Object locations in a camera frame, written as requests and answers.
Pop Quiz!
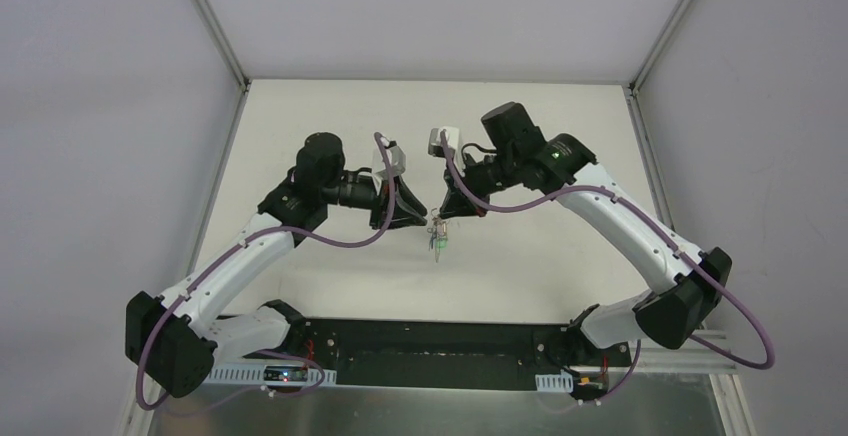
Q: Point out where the left white slotted cable duct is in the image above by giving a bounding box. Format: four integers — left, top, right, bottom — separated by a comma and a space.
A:
205, 362, 337, 387

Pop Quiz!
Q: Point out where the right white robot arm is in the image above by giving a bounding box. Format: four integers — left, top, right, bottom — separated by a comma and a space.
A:
428, 102, 732, 366

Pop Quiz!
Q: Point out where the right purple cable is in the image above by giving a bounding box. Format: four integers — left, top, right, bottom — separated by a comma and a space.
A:
439, 138, 776, 371

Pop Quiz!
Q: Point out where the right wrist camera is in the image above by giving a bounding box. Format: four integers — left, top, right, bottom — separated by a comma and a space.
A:
427, 126, 462, 160

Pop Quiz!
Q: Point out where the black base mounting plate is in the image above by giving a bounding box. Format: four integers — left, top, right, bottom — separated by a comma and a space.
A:
241, 297, 632, 393

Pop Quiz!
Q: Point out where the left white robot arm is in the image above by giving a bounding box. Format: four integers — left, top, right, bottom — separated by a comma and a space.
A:
125, 132, 426, 410

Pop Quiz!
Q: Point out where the metal keyring carabiner plate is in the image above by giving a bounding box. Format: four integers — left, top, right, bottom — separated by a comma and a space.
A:
427, 208, 449, 263

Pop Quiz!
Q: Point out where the white slotted cable duct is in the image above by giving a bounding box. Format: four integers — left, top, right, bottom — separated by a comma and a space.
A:
534, 372, 574, 394
205, 362, 337, 387

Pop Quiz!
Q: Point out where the right white slotted cable duct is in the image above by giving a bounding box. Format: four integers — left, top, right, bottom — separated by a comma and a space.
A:
534, 372, 574, 394

